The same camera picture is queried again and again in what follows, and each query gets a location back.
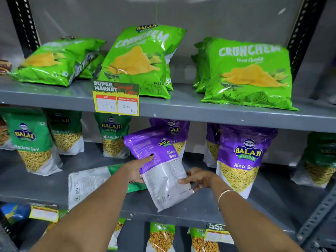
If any green snack pouch white back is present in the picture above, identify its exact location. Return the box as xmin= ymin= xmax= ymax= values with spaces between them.
xmin=68 ymin=164 xmax=148 ymax=211

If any gold bangle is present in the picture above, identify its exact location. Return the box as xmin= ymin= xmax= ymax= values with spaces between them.
xmin=217 ymin=189 xmax=238 ymax=212

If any blue snack packet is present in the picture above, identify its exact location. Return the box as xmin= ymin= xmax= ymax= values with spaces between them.
xmin=0 ymin=202 xmax=32 ymax=226

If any light green snack pouch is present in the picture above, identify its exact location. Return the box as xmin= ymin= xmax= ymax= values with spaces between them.
xmin=189 ymin=227 xmax=220 ymax=252
xmin=107 ymin=218 xmax=127 ymax=251
xmin=145 ymin=222 xmax=176 ymax=252
xmin=41 ymin=209 xmax=70 ymax=235

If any person's right hand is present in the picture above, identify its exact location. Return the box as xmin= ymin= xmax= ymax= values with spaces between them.
xmin=178 ymin=167 xmax=218 ymax=192

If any purple snack pouch white back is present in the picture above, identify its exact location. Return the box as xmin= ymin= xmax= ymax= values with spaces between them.
xmin=123 ymin=128 xmax=195 ymax=213

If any grey perforated shelf upright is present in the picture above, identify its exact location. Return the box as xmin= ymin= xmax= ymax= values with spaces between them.
xmin=295 ymin=186 xmax=336 ymax=245

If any yellow price tag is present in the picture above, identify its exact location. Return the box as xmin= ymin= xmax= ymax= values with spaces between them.
xmin=29 ymin=204 xmax=59 ymax=223
xmin=92 ymin=80 xmax=140 ymax=116
xmin=204 ymin=223 xmax=235 ymax=245

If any green chips bag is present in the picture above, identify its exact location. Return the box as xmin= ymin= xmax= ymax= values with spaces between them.
xmin=9 ymin=36 xmax=106 ymax=87
xmin=191 ymin=37 xmax=214 ymax=94
xmin=97 ymin=24 xmax=187 ymax=100
xmin=163 ymin=48 xmax=176 ymax=92
xmin=78 ymin=52 xmax=106 ymax=79
xmin=201 ymin=37 xmax=300 ymax=111

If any person's right forearm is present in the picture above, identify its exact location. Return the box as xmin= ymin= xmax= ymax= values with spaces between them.
xmin=210 ymin=178 xmax=305 ymax=252

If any grey metal shelf board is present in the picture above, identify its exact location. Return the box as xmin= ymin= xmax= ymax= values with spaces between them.
xmin=0 ymin=142 xmax=298 ymax=235
xmin=0 ymin=75 xmax=336 ymax=134

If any black perforated shelf upright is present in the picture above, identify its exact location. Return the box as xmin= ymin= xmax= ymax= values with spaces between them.
xmin=5 ymin=0 xmax=40 ymax=58
xmin=287 ymin=0 xmax=328 ymax=82

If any brown snack packet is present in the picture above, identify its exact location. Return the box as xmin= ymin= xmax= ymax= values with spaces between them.
xmin=0 ymin=59 xmax=13 ymax=75

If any person's left hand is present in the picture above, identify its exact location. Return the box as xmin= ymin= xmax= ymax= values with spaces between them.
xmin=122 ymin=154 xmax=155 ymax=185

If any person's left forearm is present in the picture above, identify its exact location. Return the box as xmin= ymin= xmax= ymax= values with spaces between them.
xmin=29 ymin=165 xmax=132 ymax=252

